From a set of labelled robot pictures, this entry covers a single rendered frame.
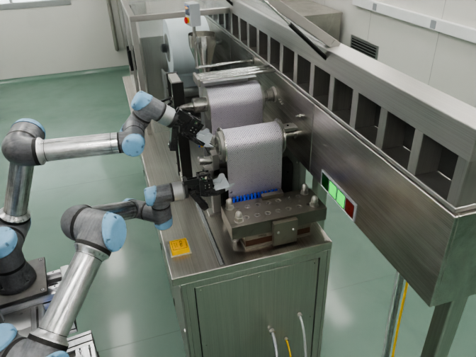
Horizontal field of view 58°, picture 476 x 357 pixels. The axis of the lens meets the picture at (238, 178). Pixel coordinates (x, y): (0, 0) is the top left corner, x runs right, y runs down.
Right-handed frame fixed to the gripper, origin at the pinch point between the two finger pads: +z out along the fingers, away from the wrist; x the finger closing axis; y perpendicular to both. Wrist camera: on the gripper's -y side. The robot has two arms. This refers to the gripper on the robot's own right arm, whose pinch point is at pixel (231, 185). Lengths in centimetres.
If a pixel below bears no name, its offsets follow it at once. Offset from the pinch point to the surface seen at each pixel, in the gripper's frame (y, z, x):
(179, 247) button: -16.6, -25.8, -11.9
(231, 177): 3.9, -0.1, -0.2
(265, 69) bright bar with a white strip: 36, 27, 33
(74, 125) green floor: -110, -93, 356
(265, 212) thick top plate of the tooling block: -6.2, 9.8, -14.5
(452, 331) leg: -20, 50, -77
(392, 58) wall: -49, 263, 267
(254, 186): -2.7, 9.9, -0.3
